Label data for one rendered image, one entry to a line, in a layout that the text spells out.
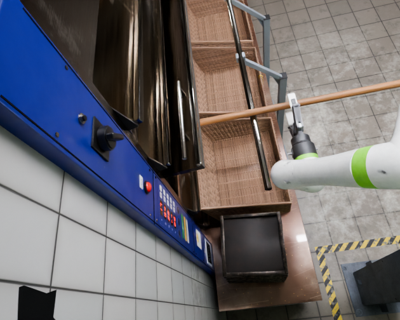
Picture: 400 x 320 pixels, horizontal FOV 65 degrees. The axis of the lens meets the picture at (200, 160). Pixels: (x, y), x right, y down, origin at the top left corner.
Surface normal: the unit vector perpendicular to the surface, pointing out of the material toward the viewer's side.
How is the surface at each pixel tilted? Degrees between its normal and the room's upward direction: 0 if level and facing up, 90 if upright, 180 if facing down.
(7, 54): 90
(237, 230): 0
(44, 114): 90
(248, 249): 0
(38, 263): 90
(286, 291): 0
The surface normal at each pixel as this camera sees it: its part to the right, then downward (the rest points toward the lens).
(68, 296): 0.98, -0.17
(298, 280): -0.19, -0.43
